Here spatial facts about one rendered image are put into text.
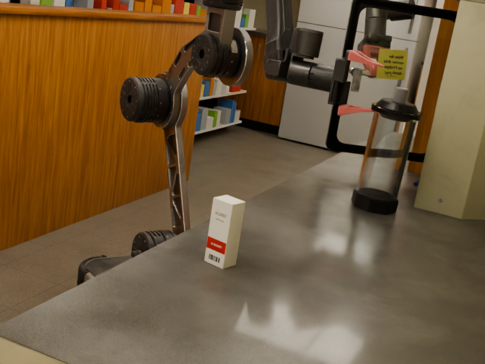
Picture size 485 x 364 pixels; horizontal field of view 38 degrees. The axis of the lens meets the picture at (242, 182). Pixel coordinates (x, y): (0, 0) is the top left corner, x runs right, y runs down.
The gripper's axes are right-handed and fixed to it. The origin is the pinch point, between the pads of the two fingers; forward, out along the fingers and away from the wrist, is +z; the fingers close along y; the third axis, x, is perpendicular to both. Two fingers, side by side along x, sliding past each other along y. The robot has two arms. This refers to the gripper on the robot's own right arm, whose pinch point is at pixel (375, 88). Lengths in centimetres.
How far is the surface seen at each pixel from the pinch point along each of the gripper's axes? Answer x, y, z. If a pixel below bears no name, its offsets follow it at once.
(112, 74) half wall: 175, -38, -183
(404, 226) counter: -8.0, -26.1, 13.6
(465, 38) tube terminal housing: 9.0, 13.4, 15.0
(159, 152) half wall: 238, -90, -183
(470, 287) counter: -34, -26, 30
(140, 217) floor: 192, -119, -164
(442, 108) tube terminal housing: 9.1, -2.4, 13.5
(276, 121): 511, -102, -207
